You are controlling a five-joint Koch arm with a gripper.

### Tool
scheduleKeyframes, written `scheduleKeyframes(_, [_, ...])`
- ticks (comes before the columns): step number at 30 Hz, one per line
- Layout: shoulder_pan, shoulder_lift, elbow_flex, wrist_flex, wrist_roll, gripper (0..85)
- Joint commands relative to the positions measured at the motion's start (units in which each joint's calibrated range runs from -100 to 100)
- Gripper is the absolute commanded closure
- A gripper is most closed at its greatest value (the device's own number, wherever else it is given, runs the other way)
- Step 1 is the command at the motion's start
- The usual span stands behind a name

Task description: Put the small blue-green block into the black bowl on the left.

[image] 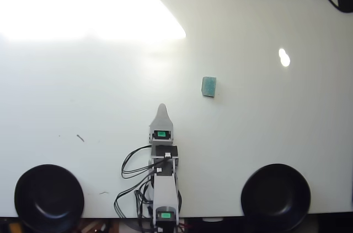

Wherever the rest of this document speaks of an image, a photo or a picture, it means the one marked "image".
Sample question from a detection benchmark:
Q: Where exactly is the blue foam cube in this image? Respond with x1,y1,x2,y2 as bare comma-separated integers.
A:
201,76,217,99

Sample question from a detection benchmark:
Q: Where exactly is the black servo cable loop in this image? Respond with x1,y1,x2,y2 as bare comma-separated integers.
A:
121,144,156,180

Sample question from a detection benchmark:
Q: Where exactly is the black round bowl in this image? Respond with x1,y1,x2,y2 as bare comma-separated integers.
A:
240,163,312,232
14,164,85,233

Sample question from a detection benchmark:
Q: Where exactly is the black cable bundle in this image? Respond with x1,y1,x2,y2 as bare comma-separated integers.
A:
113,180,155,220

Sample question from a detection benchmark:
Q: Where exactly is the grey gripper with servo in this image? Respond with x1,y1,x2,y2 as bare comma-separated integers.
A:
149,103,175,145

